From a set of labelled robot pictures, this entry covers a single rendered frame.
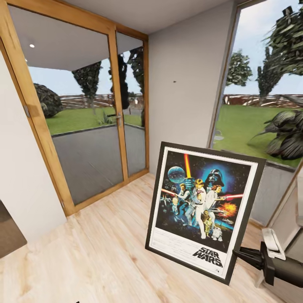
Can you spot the fixed window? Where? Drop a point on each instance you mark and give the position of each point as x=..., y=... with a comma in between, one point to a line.
x=260, y=107

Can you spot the dishwasher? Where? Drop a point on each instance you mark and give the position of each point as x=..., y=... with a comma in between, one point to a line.
x=287, y=291

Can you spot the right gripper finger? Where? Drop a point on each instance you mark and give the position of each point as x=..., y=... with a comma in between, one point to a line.
x=250, y=251
x=252, y=260

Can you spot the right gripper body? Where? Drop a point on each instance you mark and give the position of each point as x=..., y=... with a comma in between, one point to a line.
x=289, y=270

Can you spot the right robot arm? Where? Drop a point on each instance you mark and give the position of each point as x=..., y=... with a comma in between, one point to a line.
x=271, y=259

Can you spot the poster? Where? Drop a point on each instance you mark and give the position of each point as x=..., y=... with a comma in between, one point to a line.
x=201, y=205

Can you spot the door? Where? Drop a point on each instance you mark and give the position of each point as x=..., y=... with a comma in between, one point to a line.
x=83, y=81

